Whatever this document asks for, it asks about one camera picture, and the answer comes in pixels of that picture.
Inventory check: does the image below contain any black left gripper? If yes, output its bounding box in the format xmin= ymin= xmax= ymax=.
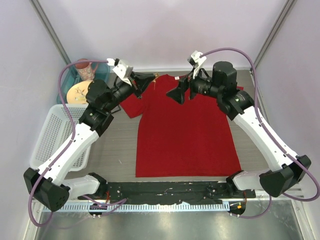
xmin=104 ymin=71 xmax=155 ymax=113

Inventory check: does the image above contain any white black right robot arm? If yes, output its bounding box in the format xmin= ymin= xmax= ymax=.
xmin=166 ymin=61 xmax=305 ymax=198

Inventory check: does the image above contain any red t-shirt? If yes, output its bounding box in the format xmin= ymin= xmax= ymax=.
xmin=121 ymin=74 xmax=241 ymax=178

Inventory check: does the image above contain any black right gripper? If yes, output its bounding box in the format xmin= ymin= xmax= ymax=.
xmin=166 ymin=65 xmax=223 ymax=105

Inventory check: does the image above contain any aluminium extrusion rail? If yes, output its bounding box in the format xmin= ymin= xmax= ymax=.
xmin=31 ymin=179 xmax=306 ymax=203

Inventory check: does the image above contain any white slotted cable duct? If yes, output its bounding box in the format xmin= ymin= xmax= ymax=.
xmin=57 ymin=201 xmax=230 ymax=213

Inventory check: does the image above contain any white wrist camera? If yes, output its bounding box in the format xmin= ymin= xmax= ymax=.
xmin=187 ymin=50 xmax=207 ymax=79
xmin=106 ymin=58 xmax=133 ymax=86

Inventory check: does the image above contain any pink floral mug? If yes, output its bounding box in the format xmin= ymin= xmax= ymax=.
xmin=75 ymin=58 xmax=99 ymax=81

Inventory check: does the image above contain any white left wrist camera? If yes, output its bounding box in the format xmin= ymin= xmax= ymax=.
xmin=106 ymin=58 xmax=133 ymax=86

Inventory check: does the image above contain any aluminium corner post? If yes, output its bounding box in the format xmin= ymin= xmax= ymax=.
xmin=29 ymin=0 xmax=71 ymax=65
xmin=254 ymin=0 xmax=298 ymax=68

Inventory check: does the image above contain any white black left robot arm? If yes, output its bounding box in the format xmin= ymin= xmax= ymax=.
xmin=23 ymin=72 xmax=159 ymax=212

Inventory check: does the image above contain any red gold maple leaf brooch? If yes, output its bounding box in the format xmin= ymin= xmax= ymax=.
xmin=152 ymin=73 xmax=160 ymax=90

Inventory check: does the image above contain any white perforated plastic basket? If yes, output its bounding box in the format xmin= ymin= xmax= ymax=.
xmin=30 ymin=104 xmax=91 ymax=172

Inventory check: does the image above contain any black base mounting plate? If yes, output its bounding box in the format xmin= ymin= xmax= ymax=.
xmin=88 ymin=181 xmax=256 ymax=205

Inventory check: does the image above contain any teal plastic tray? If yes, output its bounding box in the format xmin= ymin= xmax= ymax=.
xmin=60 ymin=62 xmax=110 ymax=104

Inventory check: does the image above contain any right aluminium corner post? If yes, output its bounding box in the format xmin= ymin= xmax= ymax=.
xmin=254 ymin=0 xmax=298 ymax=68

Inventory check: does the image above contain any yellow floral plate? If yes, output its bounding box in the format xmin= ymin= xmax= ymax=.
xmin=66 ymin=80 xmax=92 ymax=104

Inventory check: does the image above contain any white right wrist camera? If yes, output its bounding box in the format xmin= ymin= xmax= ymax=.
xmin=187 ymin=50 xmax=207 ymax=79

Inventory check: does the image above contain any left aluminium corner post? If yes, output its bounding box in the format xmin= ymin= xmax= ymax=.
xmin=29 ymin=0 xmax=71 ymax=65

